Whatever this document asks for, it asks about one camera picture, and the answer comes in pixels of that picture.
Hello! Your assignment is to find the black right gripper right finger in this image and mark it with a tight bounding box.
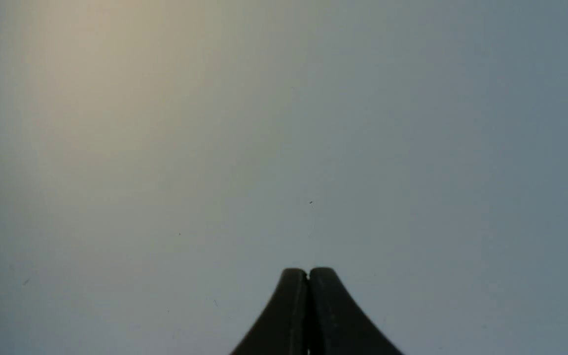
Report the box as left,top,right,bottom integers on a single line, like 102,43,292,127
307,267,402,355

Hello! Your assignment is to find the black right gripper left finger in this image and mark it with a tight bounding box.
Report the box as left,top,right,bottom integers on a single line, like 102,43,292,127
232,268,309,355

